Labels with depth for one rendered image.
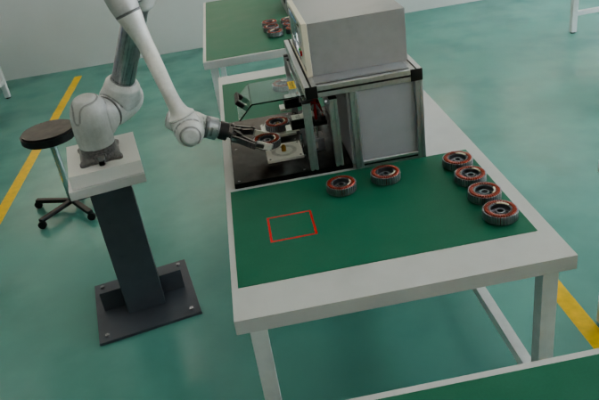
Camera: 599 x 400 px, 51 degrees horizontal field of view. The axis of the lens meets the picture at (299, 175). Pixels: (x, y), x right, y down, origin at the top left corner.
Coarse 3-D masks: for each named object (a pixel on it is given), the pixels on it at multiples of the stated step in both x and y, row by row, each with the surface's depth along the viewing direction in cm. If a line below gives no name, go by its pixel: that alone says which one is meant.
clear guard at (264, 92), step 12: (252, 84) 257; (264, 84) 255; (276, 84) 253; (252, 96) 244; (264, 96) 242; (276, 96) 240; (288, 96) 239; (300, 96) 238; (240, 108) 247; (240, 120) 239
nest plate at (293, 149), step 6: (288, 144) 268; (294, 144) 267; (276, 150) 265; (288, 150) 264; (294, 150) 263; (300, 150) 262; (270, 156) 261; (276, 156) 260; (282, 156) 259; (288, 156) 258; (294, 156) 258; (300, 156) 258; (270, 162) 257
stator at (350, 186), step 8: (336, 176) 237; (344, 176) 236; (328, 184) 232; (336, 184) 236; (344, 184) 232; (352, 184) 230; (328, 192) 232; (336, 192) 229; (344, 192) 229; (352, 192) 230
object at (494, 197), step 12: (444, 156) 239; (456, 156) 241; (468, 156) 237; (456, 168) 234; (468, 168) 229; (480, 168) 227; (456, 180) 225; (468, 180) 222; (480, 180) 222; (468, 192) 215; (480, 192) 215; (492, 192) 212; (480, 204) 212; (492, 204) 206; (504, 204) 205; (492, 216) 200; (504, 216) 199; (516, 216) 200
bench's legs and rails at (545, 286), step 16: (480, 288) 259; (544, 288) 192; (544, 304) 195; (496, 320) 242; (544, 320) 198; (256, 336) 185; (512, 336) 233; (544, 336) 201; (256, 352) 188; (272, 352) 195; (512, 352) 230; (544, 352) 204; (272, 368) 192; (272, 384) 195
